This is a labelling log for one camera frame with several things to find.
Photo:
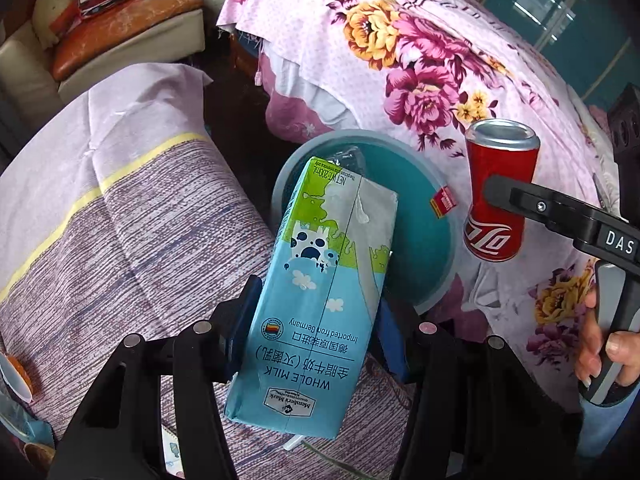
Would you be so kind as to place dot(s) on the person's right hand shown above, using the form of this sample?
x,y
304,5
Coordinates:
x,y
587,345

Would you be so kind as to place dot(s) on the person's blue clothing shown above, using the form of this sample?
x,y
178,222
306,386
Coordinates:
x,y
605,430

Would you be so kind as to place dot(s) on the teal plastic basin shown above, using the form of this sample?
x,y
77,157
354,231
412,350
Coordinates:
x,y
415,260

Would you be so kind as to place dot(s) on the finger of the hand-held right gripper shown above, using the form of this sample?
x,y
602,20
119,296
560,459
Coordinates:
x,y
540,205

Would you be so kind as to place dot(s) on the blue milk carton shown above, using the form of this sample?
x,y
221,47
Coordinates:
x,y
310,310

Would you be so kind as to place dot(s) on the clear green-label plastic bottle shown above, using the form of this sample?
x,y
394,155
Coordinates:
x,y
350,157

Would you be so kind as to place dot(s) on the pink white quilt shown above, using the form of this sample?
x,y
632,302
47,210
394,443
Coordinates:
x,y
300,110

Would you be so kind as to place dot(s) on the cream cartoon pillow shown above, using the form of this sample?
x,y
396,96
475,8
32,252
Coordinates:
x,y
50,15

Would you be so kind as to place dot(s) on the teal cabinet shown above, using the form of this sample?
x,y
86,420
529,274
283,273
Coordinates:
x,y
550,20

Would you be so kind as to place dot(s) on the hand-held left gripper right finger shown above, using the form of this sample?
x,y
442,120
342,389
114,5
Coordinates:
x,y
395,345

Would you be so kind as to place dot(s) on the light blue face mask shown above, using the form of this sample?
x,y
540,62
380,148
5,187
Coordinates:
x,y
25,425

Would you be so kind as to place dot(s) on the orange seat cushion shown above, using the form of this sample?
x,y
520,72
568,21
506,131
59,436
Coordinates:
x,y
125,15

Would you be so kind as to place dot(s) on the cream leather sofa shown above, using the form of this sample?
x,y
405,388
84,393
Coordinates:
x,y
150,55

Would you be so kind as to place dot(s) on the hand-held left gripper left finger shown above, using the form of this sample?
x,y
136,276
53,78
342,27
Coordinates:
x,y
240,330

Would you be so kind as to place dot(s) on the red soda can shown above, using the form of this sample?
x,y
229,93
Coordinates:
x,y
495,165

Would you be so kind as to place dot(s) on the pink floral bedsheet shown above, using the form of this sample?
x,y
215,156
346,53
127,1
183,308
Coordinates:
x,y
425,35

